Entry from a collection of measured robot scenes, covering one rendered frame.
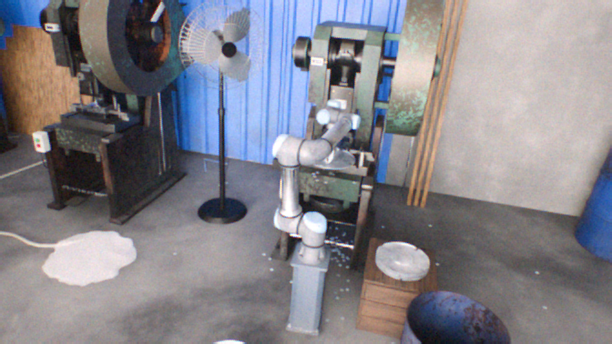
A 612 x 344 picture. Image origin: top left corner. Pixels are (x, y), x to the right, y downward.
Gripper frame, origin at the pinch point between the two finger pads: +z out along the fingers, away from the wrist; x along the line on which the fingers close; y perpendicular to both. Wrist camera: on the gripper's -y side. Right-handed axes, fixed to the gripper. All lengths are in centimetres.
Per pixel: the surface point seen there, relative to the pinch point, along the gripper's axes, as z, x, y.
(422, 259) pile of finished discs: 41, -61, -18
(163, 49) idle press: -39, 137, 63
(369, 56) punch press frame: -57, -14, 24
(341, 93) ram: -33.5, 0.3, 28.0
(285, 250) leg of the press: 72, 23, 6
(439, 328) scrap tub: 53, -70, -54
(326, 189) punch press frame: 24.5, 0.5, 12.4
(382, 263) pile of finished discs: 41, -40, -29
